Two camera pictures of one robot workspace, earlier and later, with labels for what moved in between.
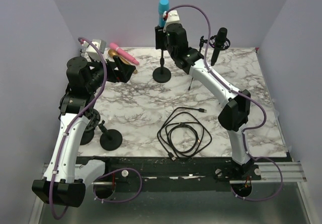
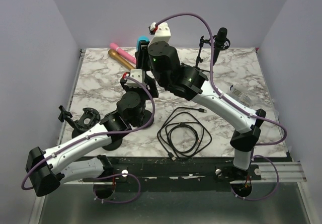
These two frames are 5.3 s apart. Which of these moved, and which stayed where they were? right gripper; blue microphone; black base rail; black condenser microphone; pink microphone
Moved: right gripper; blue microphone
Stayed: black base rail; pink microphone; black condenser microphone
